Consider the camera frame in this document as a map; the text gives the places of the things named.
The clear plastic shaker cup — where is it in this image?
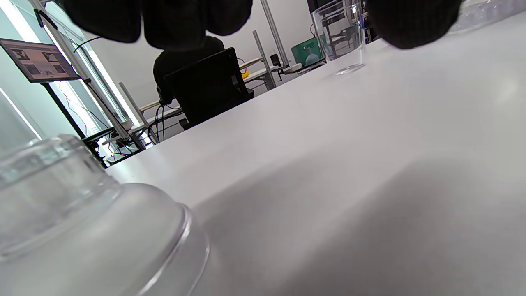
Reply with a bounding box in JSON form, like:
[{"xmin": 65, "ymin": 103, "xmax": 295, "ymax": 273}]
[{"xmin": 311, "ymin": 0, "xmax": 366, "ymax": 76}]

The teal plastic container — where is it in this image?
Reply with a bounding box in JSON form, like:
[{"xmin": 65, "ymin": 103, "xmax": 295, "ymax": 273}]
[{"xmin": 291, "ymin": 36, "xmax": 329, "ymax": 66}]

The tall monitor stand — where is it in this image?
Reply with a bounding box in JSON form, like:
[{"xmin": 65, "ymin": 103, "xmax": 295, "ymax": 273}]
[{"xmin": 31, "ymin": 0, "xmax": 146, "ymax": 167}]

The monitor on tall stand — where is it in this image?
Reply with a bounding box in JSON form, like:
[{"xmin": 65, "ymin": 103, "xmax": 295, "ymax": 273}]
[{"xmin": 0, "ymin": 38, "xmax": 81, "ymax": 84}]

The light blue vase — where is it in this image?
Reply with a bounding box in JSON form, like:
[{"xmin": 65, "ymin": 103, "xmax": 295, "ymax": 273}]
[{"xmin": 305, "ymin": 46, "xmax": 321, "ymax": 66}]

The person's left hand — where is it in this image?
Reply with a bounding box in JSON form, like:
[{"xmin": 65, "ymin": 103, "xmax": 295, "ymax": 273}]
[{"xmin": 62, "ymin": 0, "xmax": 463, "ymax": 50}]

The black office chair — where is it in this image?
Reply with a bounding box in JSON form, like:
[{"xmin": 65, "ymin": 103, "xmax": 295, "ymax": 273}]
[{"xmin": 164, "ymin": 47, "xmax": 255, "ymax": 130}]

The clear container with blue latches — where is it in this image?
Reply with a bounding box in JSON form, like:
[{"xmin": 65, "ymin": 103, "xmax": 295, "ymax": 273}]
[{"xmin": 449, "ymin": 0, "xmax": 526, "ymax": 35}]

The clear plastic shaker lid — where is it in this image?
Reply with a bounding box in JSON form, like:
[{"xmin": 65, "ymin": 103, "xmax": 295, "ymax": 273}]
[{"xmin": 0, "ymin": 135, "xmax": 210, "ymax": 296}]

